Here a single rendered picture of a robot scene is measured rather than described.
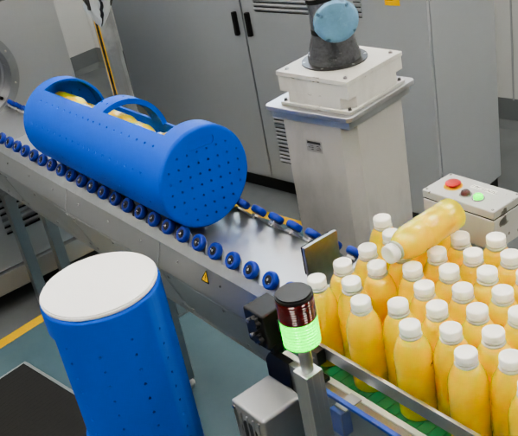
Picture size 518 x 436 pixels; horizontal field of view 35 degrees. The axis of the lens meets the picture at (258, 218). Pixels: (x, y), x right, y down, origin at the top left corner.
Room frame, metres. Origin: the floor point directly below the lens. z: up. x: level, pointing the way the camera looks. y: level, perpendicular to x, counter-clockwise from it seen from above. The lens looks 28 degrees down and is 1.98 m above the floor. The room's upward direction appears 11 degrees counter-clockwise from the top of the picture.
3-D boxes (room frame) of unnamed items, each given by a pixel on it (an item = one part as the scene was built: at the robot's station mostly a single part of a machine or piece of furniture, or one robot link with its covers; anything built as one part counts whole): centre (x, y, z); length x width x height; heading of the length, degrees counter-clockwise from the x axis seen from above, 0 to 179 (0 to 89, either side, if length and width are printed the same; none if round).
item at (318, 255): (1.63, -0.12, 0.99); 0.10 x 0.02 x 0.12; 123
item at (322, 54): (2.28, -0.30, 1.30); 0.15 x 0.15 x 0.10
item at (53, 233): (3.37, 0.93, 0.31); 0.06 x 0.06 x 0.63; 33
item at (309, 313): (1.11, -0.03, 1.23); 0.06 x 0.06 x 0.04
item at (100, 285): (1.66, 0.39, 1.03); 0.28 x 0.28 x 0.01
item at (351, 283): (1.36, -0.15, 1.09); 0.04 x 0.04 x 0.02
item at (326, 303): (1.39, -0.09, 0.99); 0.07 x 0.07 x 0.19
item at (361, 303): (1.29, -0.16, 1.09); 0.04 x 0.04 x 0.02
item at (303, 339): (1.11, -0.03, 1.18); 0.06 x 0.06 x 0.05
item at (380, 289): (1.40, -0.21, 0.99); 0.07 x 0.07 x 0.19
